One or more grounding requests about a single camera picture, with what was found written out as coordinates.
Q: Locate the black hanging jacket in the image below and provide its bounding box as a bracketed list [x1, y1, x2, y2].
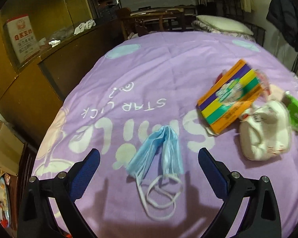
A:
[266, 0, 298, 53]

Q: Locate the green paper carton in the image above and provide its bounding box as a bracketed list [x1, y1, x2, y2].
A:
[282, 91, 298, 132]

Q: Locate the red white sign board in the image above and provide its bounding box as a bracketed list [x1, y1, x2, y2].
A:
[6, 14, 40, 63]

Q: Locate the purple printed bed blanket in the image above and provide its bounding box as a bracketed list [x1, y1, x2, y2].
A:
[33, 32, 298, 237]

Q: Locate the blue tray with items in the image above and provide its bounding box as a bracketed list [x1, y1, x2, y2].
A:
[0, 176, 11, 228]

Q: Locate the white cloth on cabinet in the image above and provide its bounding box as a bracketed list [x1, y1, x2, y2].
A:
[74, 19, 96, 35]

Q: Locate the white pillow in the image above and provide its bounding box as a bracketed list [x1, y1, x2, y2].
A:
[196, 15, 253, 36]

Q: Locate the wooden armchair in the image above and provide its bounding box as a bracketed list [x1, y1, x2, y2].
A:
[115, 7, 186, 40]

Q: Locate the cardboard box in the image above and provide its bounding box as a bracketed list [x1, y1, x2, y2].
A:
[0, 121, 24, 176]

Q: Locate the clear pink plastic bag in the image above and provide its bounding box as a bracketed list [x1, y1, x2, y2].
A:
[255, 69, 270, 98]

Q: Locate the blue face mask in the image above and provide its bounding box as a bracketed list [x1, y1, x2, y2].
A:
[126, 125, 184, 221]

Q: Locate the colourful striped paper box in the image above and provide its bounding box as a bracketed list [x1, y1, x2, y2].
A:
[197, 59, 263, 134]

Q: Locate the wooden glass cabinet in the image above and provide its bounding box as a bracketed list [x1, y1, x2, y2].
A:
[0, 0, 124, 144]

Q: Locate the floral folded quilt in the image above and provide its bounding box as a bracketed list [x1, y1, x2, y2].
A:
[192, 20, 256, 42]

